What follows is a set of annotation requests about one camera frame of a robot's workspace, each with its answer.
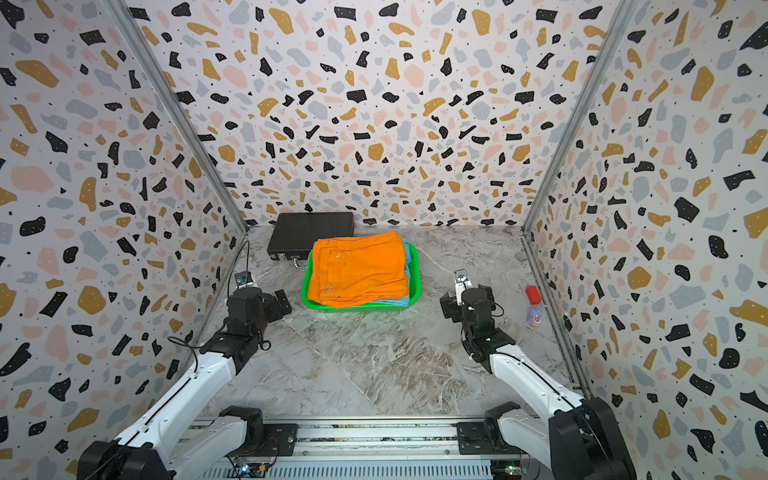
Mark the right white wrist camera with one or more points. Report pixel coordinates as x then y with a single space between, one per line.
462 282

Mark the orange pants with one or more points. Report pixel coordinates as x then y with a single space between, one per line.
349 272

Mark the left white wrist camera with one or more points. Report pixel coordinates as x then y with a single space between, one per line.
244 279

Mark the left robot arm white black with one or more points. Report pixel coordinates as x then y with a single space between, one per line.
152 448

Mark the aluminium corner post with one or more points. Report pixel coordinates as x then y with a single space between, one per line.
617 27
122 17

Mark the red cap small bottle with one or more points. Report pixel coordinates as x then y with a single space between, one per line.
537 311

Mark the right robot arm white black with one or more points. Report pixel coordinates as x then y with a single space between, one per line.
572 436

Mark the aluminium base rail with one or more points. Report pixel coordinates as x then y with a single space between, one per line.
359 448

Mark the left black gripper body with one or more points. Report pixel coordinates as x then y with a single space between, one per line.
271 310

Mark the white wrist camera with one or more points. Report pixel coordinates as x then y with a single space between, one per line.
244 279
462 282

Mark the left aluminium corner post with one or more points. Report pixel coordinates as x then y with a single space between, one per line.
122 17

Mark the black hard case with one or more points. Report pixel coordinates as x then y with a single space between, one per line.
295 234

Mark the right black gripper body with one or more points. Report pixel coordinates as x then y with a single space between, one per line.
449 304

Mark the right aluminium corner post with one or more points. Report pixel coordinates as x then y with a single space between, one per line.
617 27

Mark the teal pants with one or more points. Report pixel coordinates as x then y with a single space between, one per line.
413 273

